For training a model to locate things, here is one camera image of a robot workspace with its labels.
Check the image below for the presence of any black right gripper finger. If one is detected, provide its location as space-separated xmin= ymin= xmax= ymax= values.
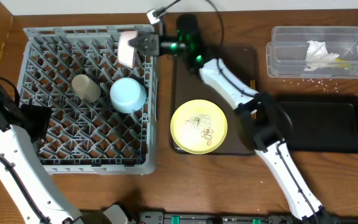
xmin=133 ymin=44 xmax=160 ymax=57
xmin=129 ymin=33 xmax=159 ymax=45

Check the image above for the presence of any pink shallow bowl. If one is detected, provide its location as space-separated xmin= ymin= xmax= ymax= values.
xmin=117 ymin=31 xmax=137 ymax=68

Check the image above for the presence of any light blue bowl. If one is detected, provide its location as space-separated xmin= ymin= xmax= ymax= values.
xmin=109 ymin=78 xmax=147 ymax=114

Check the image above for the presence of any cream white cup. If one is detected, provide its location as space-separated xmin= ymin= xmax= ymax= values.
xmin=71 ymin=74 xmax=101 ymax=103

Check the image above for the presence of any white tissue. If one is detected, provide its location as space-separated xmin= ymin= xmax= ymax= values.
xmin=304 ymin=40 xmax=339 ymax=72

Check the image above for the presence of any green yellow snack wrapper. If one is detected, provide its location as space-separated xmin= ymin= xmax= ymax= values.
xmin=334 ymin=58 xmax=351 ymax=68

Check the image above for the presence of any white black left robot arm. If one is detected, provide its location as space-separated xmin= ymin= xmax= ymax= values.
xmin=0 ymin=77 xmax=135 ymax=224

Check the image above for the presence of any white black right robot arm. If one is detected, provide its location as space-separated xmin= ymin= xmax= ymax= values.
xmin=119 ymin=7 xmax=329 ymax=223

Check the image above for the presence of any grey plastic dishwasher rack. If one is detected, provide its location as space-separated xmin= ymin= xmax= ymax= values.
xmin=17 ymin=24 xmax=158 ymax=175

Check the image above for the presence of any clear plastic waste bin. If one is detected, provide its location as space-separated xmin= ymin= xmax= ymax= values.
xmin=266 ymin=26 xmax=358 ymax=79

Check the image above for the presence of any dark brown serving tray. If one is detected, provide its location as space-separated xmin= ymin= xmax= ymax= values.
xmin=172 ymin=43 xmax=259 ymax=156

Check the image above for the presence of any right wooden chopstick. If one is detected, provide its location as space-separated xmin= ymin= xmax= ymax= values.
xmin=250 ymin=80 xmax=257 ymax=119

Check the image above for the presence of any yellow plate with scraps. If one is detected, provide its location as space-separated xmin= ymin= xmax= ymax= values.
xmin=170 ymin=100 xmax=228 ymax=154

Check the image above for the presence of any black plastic tray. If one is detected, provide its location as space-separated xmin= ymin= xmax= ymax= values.
xmin=277 ymin=95 xmax=358 ymax=154

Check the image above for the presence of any black equipment rail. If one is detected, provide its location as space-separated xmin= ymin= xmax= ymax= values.
xmin=138 ymin=210 xmax=358 ymax=224

